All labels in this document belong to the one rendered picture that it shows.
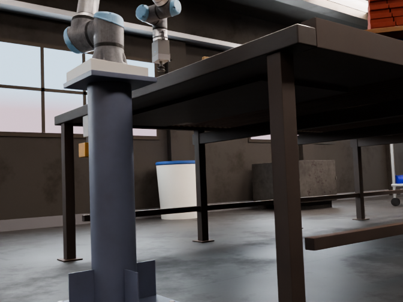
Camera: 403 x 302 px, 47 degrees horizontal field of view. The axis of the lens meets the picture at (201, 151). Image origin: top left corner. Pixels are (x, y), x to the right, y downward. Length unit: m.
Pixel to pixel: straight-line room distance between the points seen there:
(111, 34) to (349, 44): 0.87
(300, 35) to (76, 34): 0.93
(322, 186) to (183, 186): 2.08
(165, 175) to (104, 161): 3.90
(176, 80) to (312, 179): 4.78
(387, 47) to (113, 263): 1.25
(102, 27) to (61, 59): 3.89
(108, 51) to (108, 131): 0.31
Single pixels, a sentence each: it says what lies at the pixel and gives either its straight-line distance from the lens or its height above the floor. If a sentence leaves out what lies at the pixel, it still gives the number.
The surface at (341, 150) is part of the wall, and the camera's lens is 8.94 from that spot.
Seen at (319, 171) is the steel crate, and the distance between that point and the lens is 6.62.
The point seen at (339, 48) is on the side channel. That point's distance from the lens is 1.56.
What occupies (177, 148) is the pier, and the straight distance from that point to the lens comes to 6.24.
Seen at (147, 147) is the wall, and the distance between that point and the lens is 6.10.
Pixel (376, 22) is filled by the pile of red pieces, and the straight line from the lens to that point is 2.36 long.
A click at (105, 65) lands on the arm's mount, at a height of 0.89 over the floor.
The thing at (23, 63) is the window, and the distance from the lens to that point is 5.59.
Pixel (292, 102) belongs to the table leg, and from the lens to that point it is 1.48.
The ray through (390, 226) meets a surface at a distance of 1.89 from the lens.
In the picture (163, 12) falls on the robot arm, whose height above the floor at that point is 1.26.
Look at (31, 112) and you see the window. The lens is 5.51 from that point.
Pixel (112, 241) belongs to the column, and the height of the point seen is 0.26.
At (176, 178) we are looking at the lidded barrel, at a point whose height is 0.49.
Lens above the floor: 0.47
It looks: 3 degrees up
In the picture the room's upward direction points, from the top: 2 degrees counter-clockwise
